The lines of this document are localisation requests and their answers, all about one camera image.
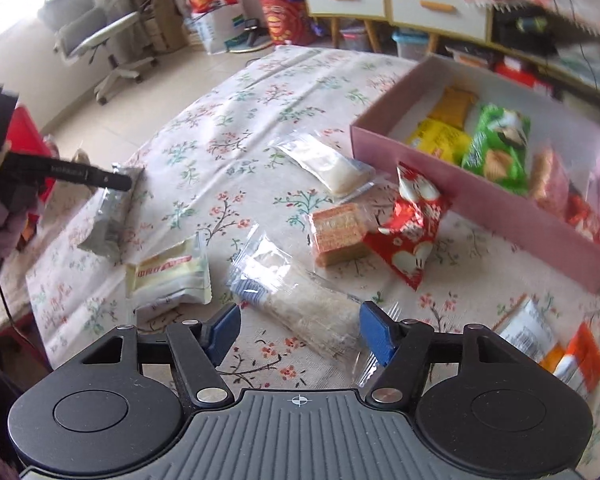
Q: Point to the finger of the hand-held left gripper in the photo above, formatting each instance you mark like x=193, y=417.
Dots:
x=115, y=180

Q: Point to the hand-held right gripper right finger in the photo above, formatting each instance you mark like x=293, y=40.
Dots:
x=377, y=334

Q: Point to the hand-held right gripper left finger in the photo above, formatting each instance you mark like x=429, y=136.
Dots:
x=225, y=331

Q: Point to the grey snack packet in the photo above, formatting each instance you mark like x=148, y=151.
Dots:
x=110, y=220

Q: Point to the pale yellow snack packet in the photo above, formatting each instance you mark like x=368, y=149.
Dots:
x=167, y=272

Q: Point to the long clear rice cracker packet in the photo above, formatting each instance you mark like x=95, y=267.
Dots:
x=300, y=295

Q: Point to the red packet with white figures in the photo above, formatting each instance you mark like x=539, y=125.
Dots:
x=410, y=240

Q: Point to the clear packet of orange wafers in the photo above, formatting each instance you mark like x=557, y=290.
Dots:
x=337, y=232

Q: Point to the pink cardboard box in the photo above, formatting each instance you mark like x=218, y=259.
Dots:
x=480, y=200

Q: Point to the clear packet of white snack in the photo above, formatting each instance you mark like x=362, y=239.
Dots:
x=325, y=162

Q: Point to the green snack packet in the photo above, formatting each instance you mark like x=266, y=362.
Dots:
x=495, y=150

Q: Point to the clear packet of pink snack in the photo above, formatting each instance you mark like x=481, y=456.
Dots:
x=547, y=180

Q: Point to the red snack packet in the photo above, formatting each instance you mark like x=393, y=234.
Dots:
x=585, y=217

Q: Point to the person's left hand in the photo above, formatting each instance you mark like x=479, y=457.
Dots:
x=10, y=215

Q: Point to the red plastic stool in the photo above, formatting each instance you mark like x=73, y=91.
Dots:
x=27, y=130

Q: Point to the grey office chair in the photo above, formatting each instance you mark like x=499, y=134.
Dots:
x=95, y=35

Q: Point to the white shopping bag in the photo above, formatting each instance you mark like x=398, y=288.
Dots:
x=220, y=30

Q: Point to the red and gold gift bag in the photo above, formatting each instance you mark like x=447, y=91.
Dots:
x=282, y=17

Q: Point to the blue-lid storage box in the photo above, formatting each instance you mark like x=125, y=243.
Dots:
x=410, y=44

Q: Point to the red carton box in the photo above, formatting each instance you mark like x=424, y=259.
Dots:
x=517, y=72

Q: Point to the black storage bag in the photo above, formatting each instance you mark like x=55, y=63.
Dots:
x=525, y=30

